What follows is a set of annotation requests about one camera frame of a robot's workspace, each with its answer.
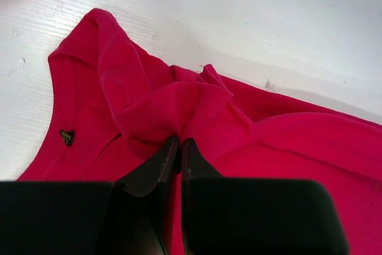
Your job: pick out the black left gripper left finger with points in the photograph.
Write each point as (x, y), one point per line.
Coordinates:
(132, 215)

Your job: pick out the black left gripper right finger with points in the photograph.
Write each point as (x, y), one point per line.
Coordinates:
(226, 215)

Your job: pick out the magenta t shirt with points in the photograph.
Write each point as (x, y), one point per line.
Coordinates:
(115, 105)

